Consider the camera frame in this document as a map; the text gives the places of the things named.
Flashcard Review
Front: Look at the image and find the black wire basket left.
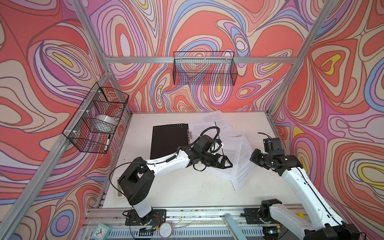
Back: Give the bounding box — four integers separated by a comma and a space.
63, 83, 130, 154

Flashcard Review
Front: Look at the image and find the green alarm clock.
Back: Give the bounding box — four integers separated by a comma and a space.
91, 223, 112, 240

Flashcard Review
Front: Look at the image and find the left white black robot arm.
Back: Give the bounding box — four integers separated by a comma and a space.
118, 146, 233, 219

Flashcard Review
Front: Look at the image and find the pink white calculator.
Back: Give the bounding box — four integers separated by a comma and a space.
115, 178, 125, 199

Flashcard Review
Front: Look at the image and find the black wire basket back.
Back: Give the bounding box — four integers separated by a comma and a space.
173, 50, 238, 86

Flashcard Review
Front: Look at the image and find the printed paper sheet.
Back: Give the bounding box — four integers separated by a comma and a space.
206, 136, 242, 181
188, 122, 216, 143
201, 111, 238, 138
232, 135, 256, 191

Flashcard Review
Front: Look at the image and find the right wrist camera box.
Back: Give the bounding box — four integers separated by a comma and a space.
263, 138, 285, 156

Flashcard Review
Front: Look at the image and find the black wire basket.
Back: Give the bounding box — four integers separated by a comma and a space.
63, 83, 130, 154
173, 50, 238, 86

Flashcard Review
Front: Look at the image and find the orange black file folder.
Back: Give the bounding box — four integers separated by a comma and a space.
149, 121, 220, 160

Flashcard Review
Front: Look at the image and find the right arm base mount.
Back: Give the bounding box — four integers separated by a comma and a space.
240, 208, 279, 225

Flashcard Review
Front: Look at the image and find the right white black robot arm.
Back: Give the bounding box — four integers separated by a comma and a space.
250, 149, 361, 240

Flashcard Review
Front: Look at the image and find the grey metal bar front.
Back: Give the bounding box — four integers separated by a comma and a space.
222, 213, 247, 240

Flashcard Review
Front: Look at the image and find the white tape roll in basket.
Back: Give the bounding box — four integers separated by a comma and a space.
94, 115, 118, 134

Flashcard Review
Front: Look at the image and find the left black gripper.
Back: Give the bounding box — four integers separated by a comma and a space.
198, 152, 233, 171

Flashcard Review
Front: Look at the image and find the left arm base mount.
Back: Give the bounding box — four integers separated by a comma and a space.
123, 209, 167, 227

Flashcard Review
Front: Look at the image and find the pink tape roll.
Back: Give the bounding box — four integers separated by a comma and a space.
159, 222, 174, 239

